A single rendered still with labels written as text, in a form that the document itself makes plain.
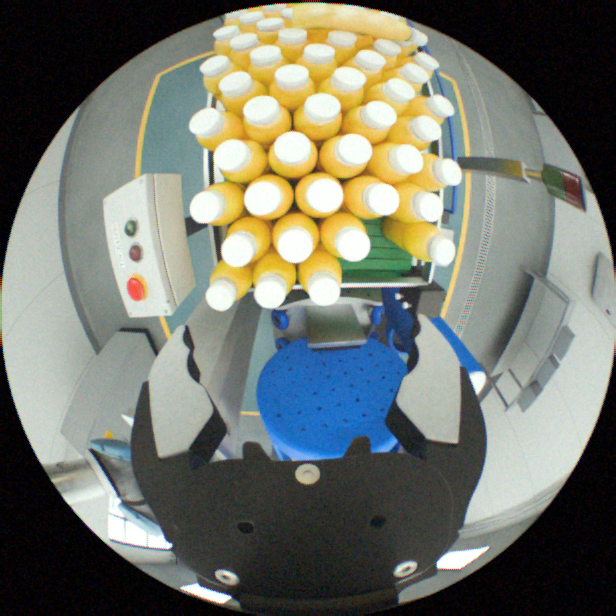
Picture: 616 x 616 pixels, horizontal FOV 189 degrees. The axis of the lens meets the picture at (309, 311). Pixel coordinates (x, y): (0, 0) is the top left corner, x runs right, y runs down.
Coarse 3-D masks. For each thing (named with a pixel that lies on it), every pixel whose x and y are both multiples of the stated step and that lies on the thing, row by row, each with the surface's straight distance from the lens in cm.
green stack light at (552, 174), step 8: (544, 168) 44; (552, 168) 44; (560, 168) 45; (544, 176) 44; (552, 176) 43; (560, 176) 43; (552, 184) 43; (560, 184) 43; (552, 192) 45; (560, 192) 43
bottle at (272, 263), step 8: (272, 248) 35; (264, 256) 32; (272, 256) 31; (280, 256) 31; (256, 264) 31; (264, 264) 30; (272, 264) 29; (280, 264) 29; (288, 264) 30; (256, 272) 30; (264, 272) 29; (272, 272) 28; (280, 272) 29; (288, 272) 29; (256, 280) 29; (288, 280) 29; (288, 288) 30
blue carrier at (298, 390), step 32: (288, 352) 42; (320, 352) 42; (352, 352) 42; (384, 352) 44; (288, 384) 36; (320, 384) 36; (352, 384) 36; (384, 384) 38; (288, 416) 33; (320, 416) 32; (352, 416) 33; (384, 416) 34; (288, 448) 32; (320, 448) 30; (384, 448) 32
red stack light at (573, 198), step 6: (564, 174) 43; (570, 174) 43; (576, 174) 44; (564, 180) 43; (570, 180) 42; (576, 180) 42; (564, 186) 42; (570, 186) 42; (576, 186) 42; (570, 192) 42; (576, 192) 42; (570, 198) 43; (576, 198) 42; (570, 204) 45; (576, 204) 43; (582, 210) 44
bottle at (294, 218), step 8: (296, 208) 40; (288, 216) 29; (296, 216) 28; (304, 216) 29; (280, 224) 28; (288, 224) 27; (296, 224) 27; (304, 224) 27; (312, 224) 28; (272, 232) 30; (280, 232) 27; (312, 232) 27; (272, 240) 29; (312, 240) 27; (312, 248) 28
